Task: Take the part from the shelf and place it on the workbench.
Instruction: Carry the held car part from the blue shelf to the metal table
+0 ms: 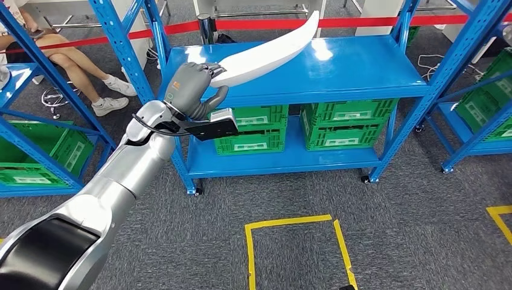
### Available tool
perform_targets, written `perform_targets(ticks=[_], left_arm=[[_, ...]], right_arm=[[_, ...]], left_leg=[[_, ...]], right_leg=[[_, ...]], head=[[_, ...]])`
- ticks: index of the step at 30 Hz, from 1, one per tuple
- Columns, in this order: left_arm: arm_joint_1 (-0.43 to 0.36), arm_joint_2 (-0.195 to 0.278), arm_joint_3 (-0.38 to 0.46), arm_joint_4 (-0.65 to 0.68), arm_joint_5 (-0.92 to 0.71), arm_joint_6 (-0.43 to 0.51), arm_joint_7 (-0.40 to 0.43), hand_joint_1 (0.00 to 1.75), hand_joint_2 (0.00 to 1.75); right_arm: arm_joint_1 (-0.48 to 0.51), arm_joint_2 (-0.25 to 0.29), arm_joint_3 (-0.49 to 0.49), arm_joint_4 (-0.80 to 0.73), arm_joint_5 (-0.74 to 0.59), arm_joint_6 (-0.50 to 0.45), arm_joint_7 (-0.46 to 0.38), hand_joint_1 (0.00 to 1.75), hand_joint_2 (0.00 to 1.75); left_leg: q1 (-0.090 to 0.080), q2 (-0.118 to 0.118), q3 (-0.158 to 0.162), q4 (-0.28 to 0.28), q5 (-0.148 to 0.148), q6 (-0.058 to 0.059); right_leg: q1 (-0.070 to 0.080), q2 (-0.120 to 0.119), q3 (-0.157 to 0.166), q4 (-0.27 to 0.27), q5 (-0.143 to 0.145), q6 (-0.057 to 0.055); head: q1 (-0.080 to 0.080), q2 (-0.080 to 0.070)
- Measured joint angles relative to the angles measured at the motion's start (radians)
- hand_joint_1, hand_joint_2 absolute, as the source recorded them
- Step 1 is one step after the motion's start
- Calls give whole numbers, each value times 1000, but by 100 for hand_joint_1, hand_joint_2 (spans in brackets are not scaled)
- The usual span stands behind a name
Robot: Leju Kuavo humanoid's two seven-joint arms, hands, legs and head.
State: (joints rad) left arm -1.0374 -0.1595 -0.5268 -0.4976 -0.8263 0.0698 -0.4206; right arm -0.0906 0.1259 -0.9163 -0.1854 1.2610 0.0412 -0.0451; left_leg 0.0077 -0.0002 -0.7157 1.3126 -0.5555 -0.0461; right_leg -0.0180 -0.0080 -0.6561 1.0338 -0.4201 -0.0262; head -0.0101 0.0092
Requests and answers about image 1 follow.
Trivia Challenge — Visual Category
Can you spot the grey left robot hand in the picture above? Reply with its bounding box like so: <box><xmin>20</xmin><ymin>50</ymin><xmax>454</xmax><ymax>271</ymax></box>
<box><xmin>163</xmin><ymin>62</ymin><xmax>229</xmax><ymax>121</ymax></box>

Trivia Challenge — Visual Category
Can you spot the white curved plastic part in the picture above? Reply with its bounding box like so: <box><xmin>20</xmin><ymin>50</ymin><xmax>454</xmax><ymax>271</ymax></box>
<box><xmin>208</xmin><ymin>10</ymin><xmax>321</xmax><ymax>89</ymax></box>

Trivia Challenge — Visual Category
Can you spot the blue metal shelf rack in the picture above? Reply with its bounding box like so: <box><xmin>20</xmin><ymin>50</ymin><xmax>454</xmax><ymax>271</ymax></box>
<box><xmin>415</xmin><ymin>0</ymin><xmax>512</xmax><ymax>173</ymax></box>
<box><xmin>0</xmin><ymin>0</ymin><xmax>117</xmax><ymax>199</ymax></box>
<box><xmin>88</xmin><ymin>0</ymin><xmax>505</xmax><ymax>197</ymax></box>

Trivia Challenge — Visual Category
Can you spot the green plastic crate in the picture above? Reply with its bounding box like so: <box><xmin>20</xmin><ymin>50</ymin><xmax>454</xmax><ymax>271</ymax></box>
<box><xmin>0</xmin><ymin>120</ymin><xmax>95</xmax><ymax>189</ymax></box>
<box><xmin>210</xmin><ymin>105</ymin><xmax>290</xmax><ymax>131</ymax></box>
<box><xmin>301</xmin><ymin>98</ymin><xmax>400</xmax><ymax>126</ymax></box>
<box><xmin>478</xmin><ymin>47</ymin><xmax>512</xmax><ymax>99</ymax></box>
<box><xmin>303</xmin><ymin>120</ymin><xmax>388</xmax><ymax>152</ymax></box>
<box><xmin>214</xmin><ymin>127</ymin><xmax>288</xmax><ymax>156</ymax></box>
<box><xmin>406</xmin><ymin>25</ymin><xmax>421</xmax><ymax>47</ymax></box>
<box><xmin>455</xmin><ymin>86</ymin><xmax>512</xmax><ymax>141</ymax></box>

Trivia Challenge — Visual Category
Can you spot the person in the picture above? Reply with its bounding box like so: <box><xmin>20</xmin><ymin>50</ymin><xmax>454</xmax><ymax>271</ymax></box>
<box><xmin>0</xmin><ymin>0</ymin><xmax>138</xmax><ymax>118</ymax></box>

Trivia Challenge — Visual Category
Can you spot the red barrier tape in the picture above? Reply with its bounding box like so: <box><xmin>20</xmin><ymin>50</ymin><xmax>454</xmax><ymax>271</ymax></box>
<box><xmin>0</xmin><ymin>13</ymin><xmax>512</xmax><ymax>55</ymax></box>

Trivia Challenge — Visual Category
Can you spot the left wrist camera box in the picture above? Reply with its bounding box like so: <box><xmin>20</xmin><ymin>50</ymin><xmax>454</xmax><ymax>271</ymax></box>
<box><xmin>176</xmin><ymin>108</ymin><xmax>240</xmax><ymax>141</ymax></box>

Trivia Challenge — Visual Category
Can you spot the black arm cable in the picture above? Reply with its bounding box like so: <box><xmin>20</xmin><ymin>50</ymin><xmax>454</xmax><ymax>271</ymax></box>
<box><xmin>132</xmin><ymin>114</ymin><xmax>193</xmax><ymax>138</ymax></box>

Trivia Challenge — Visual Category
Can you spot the chrome stanchion post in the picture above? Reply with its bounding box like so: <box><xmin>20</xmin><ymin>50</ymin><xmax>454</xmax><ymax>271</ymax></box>
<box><xmin>196</xmin><ymin>13</ymin><xmax>219</xmax><ymax>45</ymax></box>

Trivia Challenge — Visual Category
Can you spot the bundle of cables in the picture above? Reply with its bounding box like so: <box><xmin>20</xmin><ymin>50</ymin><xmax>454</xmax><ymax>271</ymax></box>
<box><xmin>41</xmin><ymin>82</ymin><xmax>81</xmax><ymax>120</ymax></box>

